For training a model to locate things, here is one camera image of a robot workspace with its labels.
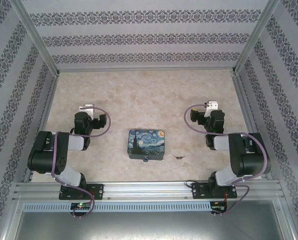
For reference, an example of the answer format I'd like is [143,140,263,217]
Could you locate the starry night tin box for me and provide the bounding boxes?
[127,128,168,162]

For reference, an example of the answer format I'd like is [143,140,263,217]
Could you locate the left controller circuit board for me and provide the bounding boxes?
[70,202,93,211]

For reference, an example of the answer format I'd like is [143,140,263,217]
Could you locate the controller circuit board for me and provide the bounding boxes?
[211,201,228,213]
[70,202,93,211]

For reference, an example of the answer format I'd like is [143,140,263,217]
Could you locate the right controller circuit board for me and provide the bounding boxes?
[211,201,228,213]

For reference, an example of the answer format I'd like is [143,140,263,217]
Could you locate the grey metal sheet panel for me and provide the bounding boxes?
[13,199,287,240]

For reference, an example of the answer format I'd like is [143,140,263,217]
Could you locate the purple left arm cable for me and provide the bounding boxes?
[50,106,111,219]

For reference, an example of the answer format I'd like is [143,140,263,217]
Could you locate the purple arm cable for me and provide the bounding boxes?
[50,106,111,219]
[184,103,269,217]

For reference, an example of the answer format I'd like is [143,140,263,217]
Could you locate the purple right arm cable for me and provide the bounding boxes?
[184,103,269,217]

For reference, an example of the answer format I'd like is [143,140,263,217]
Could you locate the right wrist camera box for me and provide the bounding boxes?
[204,100,219,117]

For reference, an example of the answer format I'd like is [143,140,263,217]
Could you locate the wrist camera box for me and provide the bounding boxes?
[204,100,219,117]
[79,103,96,118]

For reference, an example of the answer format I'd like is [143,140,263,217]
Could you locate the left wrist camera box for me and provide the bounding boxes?
[79,103,96,118]

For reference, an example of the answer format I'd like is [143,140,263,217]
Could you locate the aluminium table side rail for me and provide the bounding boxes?
[233,72,272,180]
[22,73,61,184]

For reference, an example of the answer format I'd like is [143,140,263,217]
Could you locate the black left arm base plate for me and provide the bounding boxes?
[58,183,105,201]

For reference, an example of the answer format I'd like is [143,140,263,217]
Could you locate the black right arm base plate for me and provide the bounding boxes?
[191,182,238,200]

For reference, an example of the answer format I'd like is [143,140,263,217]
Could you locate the aluminium mounting rail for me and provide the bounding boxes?
[12,181,286,201]

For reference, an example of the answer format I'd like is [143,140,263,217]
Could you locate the aluminium frame post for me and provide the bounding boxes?
[12,0,61,76]
[230,0,281,76]

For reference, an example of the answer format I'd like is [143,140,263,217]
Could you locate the slotted grey cable duct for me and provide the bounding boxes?
[22,201,212,213]

